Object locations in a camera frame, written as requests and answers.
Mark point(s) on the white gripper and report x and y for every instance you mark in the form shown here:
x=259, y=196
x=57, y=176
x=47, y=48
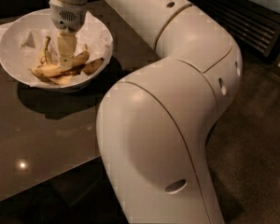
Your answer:
x=68, y=17

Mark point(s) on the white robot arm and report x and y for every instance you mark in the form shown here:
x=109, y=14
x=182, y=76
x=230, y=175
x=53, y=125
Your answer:
x=152, y=125

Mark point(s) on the yellow banana right side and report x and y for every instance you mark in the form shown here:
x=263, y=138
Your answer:
x=92, y=66

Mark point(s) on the yellow banana at bottom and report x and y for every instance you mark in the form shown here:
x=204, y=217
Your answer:
x=62, y=79

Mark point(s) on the upright yellow banana left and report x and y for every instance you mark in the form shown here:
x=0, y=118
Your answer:
x=44, y=55

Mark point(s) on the dark slatted appliance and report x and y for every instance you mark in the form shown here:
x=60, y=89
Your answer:
x=252, y=24

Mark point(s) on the white bowl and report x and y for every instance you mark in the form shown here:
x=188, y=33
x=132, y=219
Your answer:
x=11, y=41

